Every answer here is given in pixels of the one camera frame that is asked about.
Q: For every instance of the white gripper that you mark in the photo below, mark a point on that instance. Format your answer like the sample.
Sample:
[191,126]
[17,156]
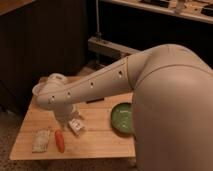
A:
[65,113]

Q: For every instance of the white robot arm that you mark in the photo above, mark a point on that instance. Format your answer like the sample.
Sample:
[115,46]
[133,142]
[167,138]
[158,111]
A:
[172,104]

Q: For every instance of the white plastic bottle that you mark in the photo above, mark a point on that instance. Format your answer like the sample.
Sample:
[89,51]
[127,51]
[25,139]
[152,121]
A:
[76,126]

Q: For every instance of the wooden table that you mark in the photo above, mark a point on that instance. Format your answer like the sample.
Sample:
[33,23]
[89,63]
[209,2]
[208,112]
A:
[98,140]

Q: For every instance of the white snack packet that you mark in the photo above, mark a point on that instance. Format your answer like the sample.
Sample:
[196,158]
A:
[41,141]

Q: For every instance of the black small block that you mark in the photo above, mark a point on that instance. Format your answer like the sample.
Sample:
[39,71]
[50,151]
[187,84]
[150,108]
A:
[95,100]

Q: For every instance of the green bowl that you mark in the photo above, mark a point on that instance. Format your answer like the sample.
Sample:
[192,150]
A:
[121,118]

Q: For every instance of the background shelf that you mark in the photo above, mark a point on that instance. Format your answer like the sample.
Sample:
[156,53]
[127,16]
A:
[187,9]

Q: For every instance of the grey metal rail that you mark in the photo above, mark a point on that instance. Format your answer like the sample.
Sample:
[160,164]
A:
[109,49]

